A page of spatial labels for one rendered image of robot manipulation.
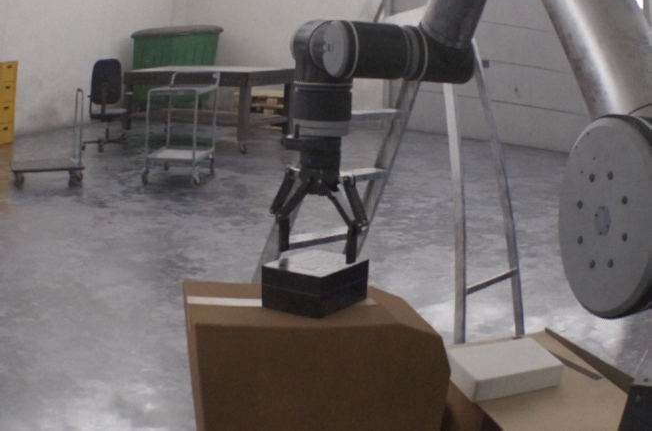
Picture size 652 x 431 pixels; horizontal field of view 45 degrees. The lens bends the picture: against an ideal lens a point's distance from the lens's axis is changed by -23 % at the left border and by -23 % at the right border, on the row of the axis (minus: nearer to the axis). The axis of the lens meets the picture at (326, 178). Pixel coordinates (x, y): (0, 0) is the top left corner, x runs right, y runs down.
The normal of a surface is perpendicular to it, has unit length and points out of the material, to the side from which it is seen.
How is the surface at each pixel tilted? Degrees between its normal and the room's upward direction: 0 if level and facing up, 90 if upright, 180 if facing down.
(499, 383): 90
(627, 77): 66
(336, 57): 90
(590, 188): 90
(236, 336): 90
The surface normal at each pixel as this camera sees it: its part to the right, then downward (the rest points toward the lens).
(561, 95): -0.51, 0.11
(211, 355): 0.20, 0.16
